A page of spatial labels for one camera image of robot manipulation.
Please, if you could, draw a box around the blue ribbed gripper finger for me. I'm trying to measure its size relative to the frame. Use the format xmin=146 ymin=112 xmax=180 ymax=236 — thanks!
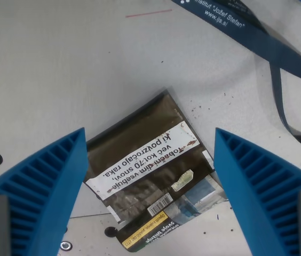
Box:
xmin=213 ymin=127 xmax=301 ymax=256
xmin=0 ymin=127 xmax=89 ymax=256

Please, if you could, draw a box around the dark tobacco pouch with warning label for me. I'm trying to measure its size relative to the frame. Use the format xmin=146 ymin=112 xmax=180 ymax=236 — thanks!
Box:
xmin=85 ymin=85 xmax=227 ymax=252

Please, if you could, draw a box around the dark blue printed lanyard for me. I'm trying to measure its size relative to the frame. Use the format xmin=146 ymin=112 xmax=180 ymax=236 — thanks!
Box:
xmin=170 ymin=0 xmax=301 ymax=150

